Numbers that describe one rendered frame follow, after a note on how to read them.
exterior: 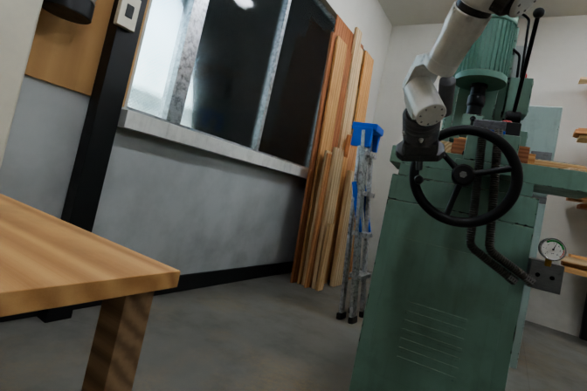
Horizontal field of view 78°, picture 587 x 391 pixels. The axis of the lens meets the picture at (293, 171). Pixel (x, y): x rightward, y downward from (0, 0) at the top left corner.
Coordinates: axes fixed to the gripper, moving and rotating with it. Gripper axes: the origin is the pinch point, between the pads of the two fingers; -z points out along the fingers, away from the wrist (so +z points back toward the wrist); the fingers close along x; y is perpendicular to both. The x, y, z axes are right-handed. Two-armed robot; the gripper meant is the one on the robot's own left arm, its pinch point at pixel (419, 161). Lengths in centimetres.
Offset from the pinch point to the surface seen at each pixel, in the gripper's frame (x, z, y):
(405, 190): -3.7, -25.5, 7.2
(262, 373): -52, -59, -52
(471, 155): 15.0, -10.5, 10.6
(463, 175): 11.6, -5.3, -0.9
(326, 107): -64, -105, 135
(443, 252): 8.4, -34.1, -10.6
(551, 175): 37.9, -19.2, 10.1
